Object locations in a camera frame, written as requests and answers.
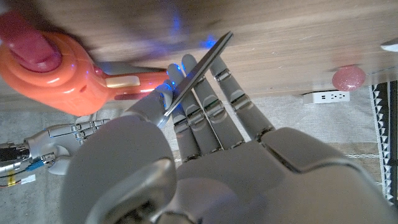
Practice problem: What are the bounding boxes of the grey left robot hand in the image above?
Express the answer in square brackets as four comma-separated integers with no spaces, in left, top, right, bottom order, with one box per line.
[58,54,398,224]

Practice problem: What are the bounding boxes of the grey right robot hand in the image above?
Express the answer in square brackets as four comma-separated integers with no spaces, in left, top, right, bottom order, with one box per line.
[25,119,110,175]

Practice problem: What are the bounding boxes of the orange grey scissors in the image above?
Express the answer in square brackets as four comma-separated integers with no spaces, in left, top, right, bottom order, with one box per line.
[163,30,234,118]

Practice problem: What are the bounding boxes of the orange toy drill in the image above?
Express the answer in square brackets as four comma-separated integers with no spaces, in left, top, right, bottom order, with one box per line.
[0,11,170,118]

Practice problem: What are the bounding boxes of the pink ball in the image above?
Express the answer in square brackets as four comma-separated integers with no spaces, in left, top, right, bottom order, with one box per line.
[331,64,367,92]

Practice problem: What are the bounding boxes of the white tissue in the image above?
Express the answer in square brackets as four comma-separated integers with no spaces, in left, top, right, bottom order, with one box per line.
[379,37,398,53]

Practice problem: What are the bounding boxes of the beige striped backdrop curtain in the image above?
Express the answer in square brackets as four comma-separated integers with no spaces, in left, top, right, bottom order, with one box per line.
[74,86,385,187]

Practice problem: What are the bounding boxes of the white power strip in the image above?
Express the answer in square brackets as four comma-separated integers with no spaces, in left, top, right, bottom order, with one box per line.
[303,90,351,105]

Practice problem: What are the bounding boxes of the black white triangle-pattern trim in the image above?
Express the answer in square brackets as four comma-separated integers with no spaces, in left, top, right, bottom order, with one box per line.
[368,80,398,209]

